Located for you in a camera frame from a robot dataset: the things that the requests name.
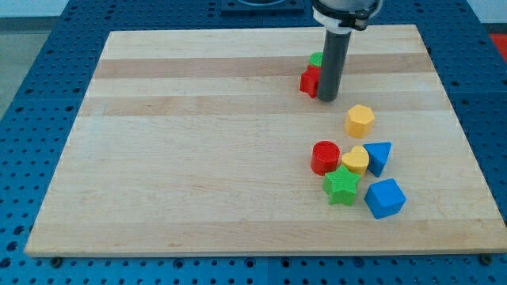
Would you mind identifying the wooden board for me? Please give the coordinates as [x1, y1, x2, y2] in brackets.
[25, 25, 506, 257]

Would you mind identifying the red cylinder block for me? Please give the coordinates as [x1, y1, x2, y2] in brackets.
[311, 141, 341, 176]

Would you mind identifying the red star block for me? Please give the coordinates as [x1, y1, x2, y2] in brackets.
[299, 65, 321, 98]

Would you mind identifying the green star block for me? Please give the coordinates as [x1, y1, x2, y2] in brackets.
[322, 165, 361, 206]

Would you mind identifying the green round block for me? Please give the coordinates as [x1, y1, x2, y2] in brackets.
[309, 51, 323, 67]

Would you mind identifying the yellow heart block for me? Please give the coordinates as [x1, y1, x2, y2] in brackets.
[341, 146, 370, 177]

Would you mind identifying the yellow hexagon block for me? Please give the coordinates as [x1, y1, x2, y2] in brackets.
[345, 104, 375, 138]

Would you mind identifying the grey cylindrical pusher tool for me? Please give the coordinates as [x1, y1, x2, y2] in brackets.
[317, 31, 351, 102]

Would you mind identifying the blue triangle block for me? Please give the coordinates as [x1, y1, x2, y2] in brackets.
[363, 142, 392, 177]

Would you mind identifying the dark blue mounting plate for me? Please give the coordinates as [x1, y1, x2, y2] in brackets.
[217, 0, 306, 16]

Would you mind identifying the blue cube block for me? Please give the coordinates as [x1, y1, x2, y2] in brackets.
[364, 178, 406, 219]

